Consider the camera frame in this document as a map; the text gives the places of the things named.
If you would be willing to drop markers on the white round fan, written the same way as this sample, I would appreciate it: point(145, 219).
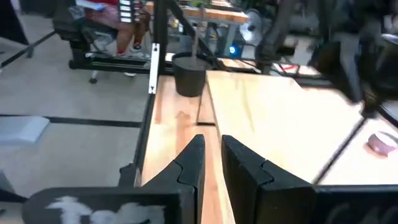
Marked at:
point(252, 28)

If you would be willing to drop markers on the green leafy plant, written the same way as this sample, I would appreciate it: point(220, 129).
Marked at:
point(195, 40)

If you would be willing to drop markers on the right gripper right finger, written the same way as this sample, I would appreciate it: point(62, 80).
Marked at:
point(248, 186)

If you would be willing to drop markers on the black office chair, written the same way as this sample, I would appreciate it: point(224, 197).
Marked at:
point(77, 31)

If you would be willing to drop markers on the blue glowing device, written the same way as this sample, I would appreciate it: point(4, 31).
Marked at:
point(235, 50)

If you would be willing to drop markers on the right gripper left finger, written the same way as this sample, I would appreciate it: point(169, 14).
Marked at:
point(186, 186)

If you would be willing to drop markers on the black slanted floor bar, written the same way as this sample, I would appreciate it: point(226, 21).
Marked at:
point(28, 48)

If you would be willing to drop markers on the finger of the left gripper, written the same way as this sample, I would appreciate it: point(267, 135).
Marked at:
point(371, 105)

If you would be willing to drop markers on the grey floor mat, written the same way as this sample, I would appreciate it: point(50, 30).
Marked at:
point(21, 129)

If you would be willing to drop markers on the tealight candle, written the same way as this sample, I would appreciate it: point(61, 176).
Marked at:
point(382, 143)

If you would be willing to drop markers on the wooden background table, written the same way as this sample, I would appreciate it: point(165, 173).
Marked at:
point(217, 14)

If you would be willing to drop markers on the person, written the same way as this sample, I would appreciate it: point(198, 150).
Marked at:
point(124, 34)

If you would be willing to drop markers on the black plant pot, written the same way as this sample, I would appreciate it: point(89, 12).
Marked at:
point(189, 77)

